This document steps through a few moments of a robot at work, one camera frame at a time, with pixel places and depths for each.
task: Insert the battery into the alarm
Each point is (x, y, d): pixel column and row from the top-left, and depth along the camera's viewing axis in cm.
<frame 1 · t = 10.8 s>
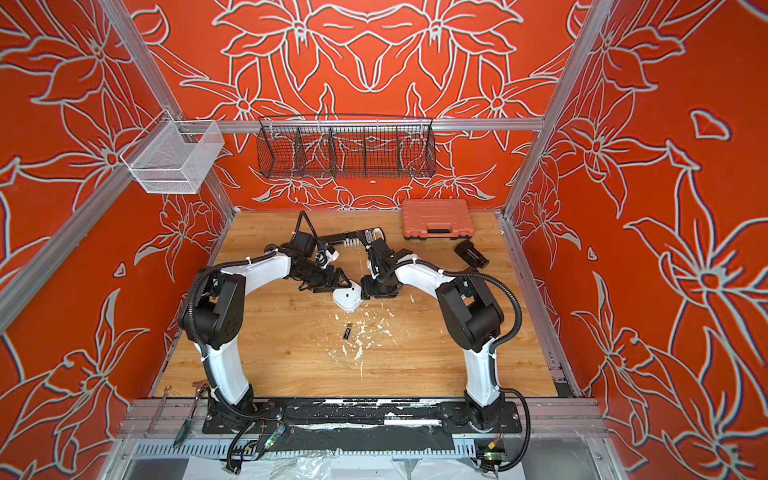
left hand: (343, 284, 93), fingers open
right hand: (367, 291, 93), fingers open
white alarm clock: (350, 298, 94), point 3 cm above the table
gold black AA battery: (347, 332, 89), on the table
red plastic tool case: (436, 219, 114), point 5 cm above the table
black white screwdriver bit holder: (354, 238, 111), point 2 cm above the table
black small vise clamp: (471, 255, 106), point 2 cm above the table

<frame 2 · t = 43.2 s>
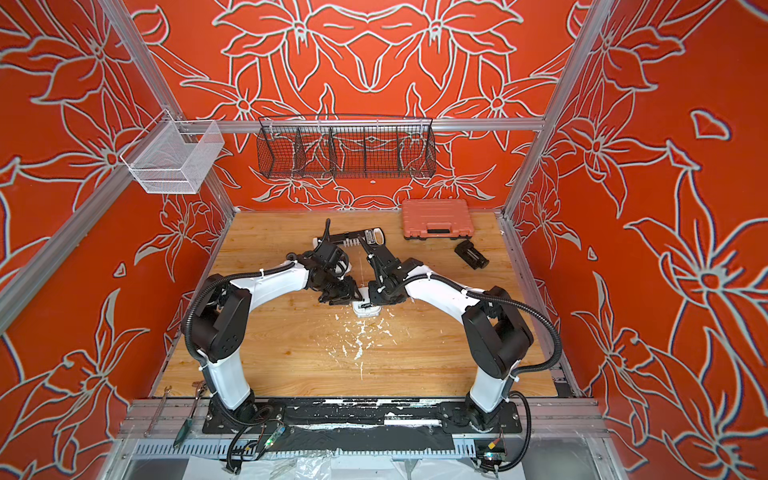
left hand: (359, 297, 91), fingers open
right hand: (373, 294, 88), fingers closed
white alarm clock: (365, 309, 91), point 4 cm above the table
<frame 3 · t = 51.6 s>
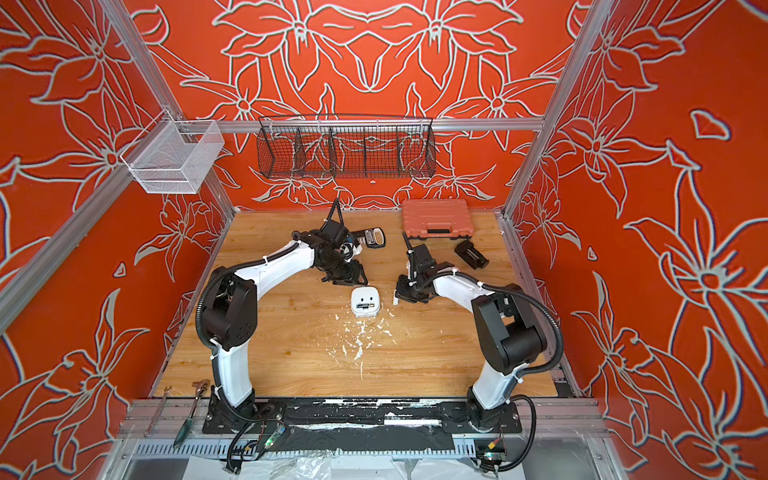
left hand: (362, 279, 90), fingers open
right hand: (396, 291, 92), fingers closed
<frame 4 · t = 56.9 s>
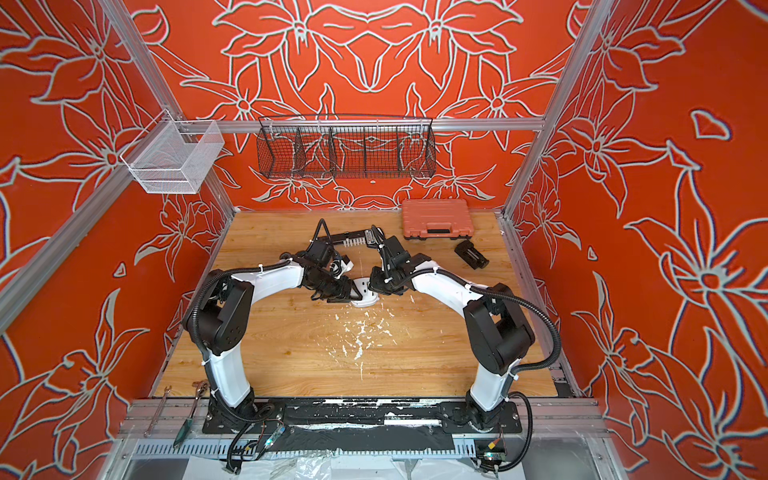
left hand: (356, 295, 91), fingers open
right hand: (370, 282, 88), fingers closed
white alarm clock: (369, 298, 92), point 5 cm above the table
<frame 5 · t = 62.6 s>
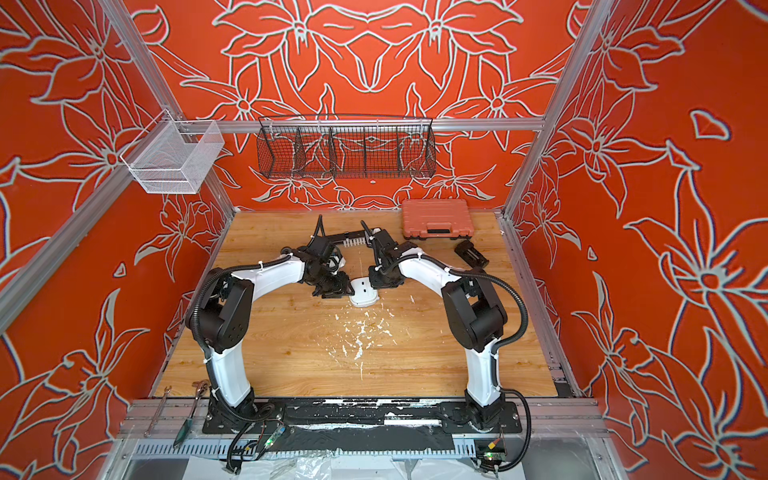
left hand: (350, 291, 94), fingers open
right hand: (375, 279, 93), fingers open
